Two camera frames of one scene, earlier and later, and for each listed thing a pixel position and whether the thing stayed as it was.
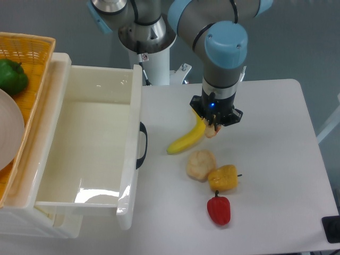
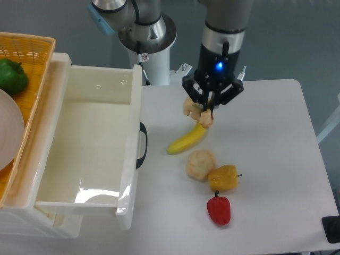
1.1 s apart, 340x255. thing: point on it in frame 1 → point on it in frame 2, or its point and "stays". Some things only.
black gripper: [221, 111] → [215, 72]
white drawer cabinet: [21, 217] stays
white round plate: [12, 128] stays
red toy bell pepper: [219, 208] stays
